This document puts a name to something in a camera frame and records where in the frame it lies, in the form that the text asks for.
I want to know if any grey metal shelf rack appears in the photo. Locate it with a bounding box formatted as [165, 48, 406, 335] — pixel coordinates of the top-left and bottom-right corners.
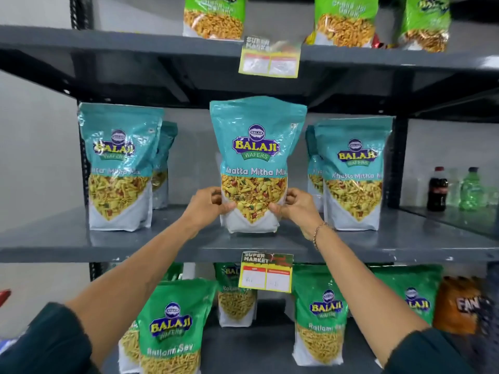
[0, 0, 499, 374]

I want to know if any orange snack packet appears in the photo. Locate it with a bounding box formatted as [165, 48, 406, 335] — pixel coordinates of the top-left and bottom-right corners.
[433, 276, 484, 335]

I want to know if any light green snack packet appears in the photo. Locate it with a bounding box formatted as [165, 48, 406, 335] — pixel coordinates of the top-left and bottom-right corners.
[398, 0, 452, 53]
[313, 0, 379, 48]
[182, 0, 247, 41]

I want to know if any person's left hand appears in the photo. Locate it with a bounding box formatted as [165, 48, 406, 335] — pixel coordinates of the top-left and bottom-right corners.
[181, 186, 237, 240]

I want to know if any dark green right sleeve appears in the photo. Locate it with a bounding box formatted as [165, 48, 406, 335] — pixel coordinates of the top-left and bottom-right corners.
[384, 327, 478, 374]

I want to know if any dark green sleeve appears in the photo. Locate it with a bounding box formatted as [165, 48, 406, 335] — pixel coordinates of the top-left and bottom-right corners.
[384, 327, 478, 374]
[0, 302, 101, 374]

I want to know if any person's left forearm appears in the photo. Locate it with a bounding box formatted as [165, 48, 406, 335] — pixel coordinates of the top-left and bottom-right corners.
[65, 214, 203, 368]

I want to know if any yellow shelf price tag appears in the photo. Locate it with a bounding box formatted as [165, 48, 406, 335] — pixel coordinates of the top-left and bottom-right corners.
[239, 251, 294, 293]
[239, 36, 302, 78]

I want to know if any green soda bottle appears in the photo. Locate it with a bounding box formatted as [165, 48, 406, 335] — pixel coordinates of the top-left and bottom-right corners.
[459, 167, 485, 211]

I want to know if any person's right forearm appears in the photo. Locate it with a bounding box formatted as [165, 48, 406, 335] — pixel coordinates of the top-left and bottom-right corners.
[311, 224, 431, 364]

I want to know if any thin wrist bracelet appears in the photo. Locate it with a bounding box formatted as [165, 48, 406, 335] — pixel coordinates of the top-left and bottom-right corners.
[313, 223, 333, 250]

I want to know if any teal snack packet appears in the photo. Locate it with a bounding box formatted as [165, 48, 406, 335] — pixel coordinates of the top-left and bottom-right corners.
[314, 117, 395, 232]
[305, 125, 325, 212]
[152, 121, 179, 210]
[210, 96, 308, 234]
[78, 103, 164, 232]

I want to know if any red snack packet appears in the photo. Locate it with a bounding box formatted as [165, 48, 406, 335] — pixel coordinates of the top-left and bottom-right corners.
[371, 34, 396, 50]

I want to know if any dark green left sleeve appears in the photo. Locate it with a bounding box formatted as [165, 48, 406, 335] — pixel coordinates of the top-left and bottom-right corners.
[0, 302, 101, 374]

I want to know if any person's right hand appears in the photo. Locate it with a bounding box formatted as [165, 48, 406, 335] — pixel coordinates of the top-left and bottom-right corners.
[268, 188, 326, 242]

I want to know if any dark cola bottle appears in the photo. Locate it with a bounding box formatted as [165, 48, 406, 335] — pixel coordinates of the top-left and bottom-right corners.
[426, 166, 449, 212]

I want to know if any dark green snack packet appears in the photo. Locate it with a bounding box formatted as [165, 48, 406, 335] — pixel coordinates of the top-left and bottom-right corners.
[292, 265, 348, 366]
[136, 278, 218, 374]
[370, 265, 444, 328]
[118, 263, 184, 374]
[214, 263, 258, 328]

